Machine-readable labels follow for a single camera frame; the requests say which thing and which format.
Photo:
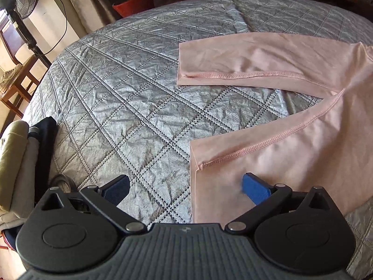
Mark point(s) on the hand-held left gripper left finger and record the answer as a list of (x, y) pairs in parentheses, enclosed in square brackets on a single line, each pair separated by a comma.
[(118, 187)]

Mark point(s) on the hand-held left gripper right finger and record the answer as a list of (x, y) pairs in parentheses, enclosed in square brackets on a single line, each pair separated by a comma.
[(256, 187)]

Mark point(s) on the pink pants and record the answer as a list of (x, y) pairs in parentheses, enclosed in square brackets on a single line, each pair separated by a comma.
[(291, 151)]

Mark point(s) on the navy folded garment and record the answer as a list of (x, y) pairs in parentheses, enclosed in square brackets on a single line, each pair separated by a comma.
[(45, 145)]

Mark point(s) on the grey folded garment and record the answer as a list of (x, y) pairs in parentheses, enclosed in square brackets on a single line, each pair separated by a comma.
[(30, 166)]

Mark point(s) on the silver quilted bedspread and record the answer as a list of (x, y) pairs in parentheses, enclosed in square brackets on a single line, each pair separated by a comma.
[(131, 78)]

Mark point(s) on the wooden chair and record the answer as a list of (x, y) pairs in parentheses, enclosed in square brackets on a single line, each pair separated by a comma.
[(20, 75)]

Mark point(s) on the red plant pot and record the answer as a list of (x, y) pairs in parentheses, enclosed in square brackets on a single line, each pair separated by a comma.
[(134, 4)]

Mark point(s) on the black standing fan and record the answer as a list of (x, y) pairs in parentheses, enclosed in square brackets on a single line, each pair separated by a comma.
[(27, 3)]

